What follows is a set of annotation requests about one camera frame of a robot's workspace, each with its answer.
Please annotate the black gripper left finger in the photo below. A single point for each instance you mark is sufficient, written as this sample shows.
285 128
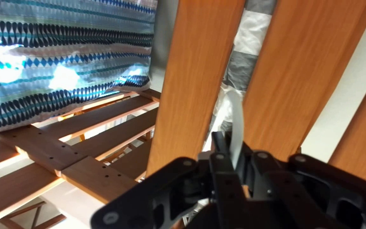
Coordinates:
172 192

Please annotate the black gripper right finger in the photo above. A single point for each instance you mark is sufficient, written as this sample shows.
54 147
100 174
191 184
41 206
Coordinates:
304 192

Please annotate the white plastic hanger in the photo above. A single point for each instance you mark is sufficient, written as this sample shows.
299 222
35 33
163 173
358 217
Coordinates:
238 124

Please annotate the grey white striped mattress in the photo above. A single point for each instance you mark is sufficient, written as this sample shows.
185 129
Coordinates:
248 42

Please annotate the blue patterned bedspread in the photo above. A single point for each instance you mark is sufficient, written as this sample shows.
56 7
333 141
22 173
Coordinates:
56 54

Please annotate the wooden bunk bed frame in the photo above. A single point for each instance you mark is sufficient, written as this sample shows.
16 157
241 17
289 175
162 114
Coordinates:
109 145

